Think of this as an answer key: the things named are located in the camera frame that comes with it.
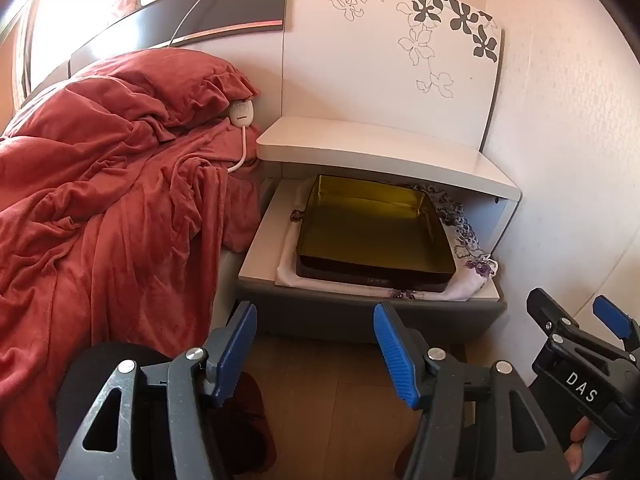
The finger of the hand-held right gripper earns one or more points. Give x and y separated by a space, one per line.
545 312
615 317

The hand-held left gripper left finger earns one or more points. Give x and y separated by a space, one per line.
235 350

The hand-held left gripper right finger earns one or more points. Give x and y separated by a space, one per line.
395 355

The gold tin box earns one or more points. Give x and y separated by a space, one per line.
370 225

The person's right hand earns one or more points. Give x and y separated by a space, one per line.
577 440

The white purple floral cloth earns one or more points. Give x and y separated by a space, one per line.
467 240

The red fleece blanket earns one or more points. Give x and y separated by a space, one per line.
100 220

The white nightstand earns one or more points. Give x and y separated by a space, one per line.
380 147

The red ruffled pillow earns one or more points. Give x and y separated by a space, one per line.
165 80

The white floral headboard panel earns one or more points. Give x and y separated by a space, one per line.
350 60

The dark headboard panel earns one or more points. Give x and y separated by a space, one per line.
210 15

